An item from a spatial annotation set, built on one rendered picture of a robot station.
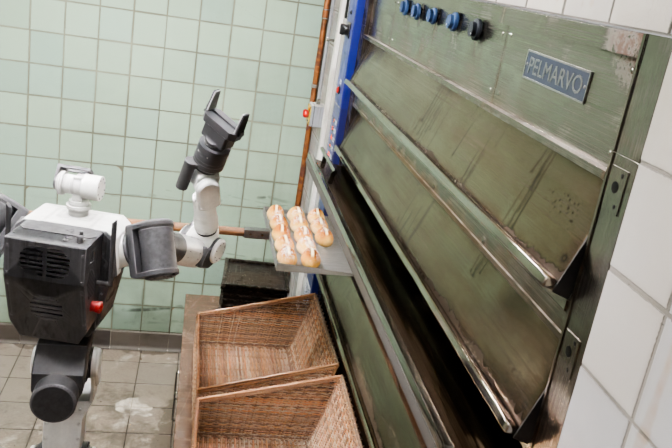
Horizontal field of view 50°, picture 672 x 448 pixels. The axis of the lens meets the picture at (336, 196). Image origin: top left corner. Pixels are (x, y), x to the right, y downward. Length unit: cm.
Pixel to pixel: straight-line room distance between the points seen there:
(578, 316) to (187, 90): 282
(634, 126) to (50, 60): 306
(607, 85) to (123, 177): 297
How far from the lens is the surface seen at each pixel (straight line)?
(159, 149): 376
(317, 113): 338
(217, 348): 305
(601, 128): 117
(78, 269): 185
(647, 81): 106
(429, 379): 145
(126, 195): 385
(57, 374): 204
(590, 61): 123
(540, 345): 128
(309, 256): 237
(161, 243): 193
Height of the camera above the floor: 212
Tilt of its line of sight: 17 degrees down
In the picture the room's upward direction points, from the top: 9 degrees clockwise
